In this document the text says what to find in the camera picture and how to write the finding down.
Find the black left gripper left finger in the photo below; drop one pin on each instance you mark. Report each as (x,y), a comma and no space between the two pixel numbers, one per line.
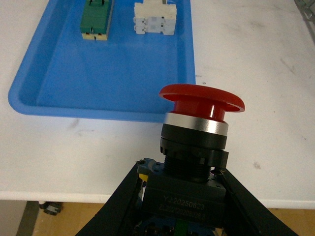
(121,213)

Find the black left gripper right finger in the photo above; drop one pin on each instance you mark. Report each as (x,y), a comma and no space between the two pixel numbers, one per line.
(245,215)

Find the red emergency stop button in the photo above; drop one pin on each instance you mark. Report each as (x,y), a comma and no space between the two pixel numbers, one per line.
(182,196)

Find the black caster wheel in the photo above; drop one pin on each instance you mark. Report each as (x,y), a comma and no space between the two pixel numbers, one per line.
(51,208)

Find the grey table leg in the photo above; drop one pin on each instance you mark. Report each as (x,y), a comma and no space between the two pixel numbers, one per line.
(29,217)

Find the blue plastic tray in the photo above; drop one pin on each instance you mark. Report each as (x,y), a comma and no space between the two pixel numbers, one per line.
(63,75)

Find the white circuit breaker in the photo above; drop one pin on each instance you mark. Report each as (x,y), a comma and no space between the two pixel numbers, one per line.
(155,16)

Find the green knife switch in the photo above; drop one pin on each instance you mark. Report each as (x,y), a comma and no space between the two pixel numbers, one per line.
(96,19)

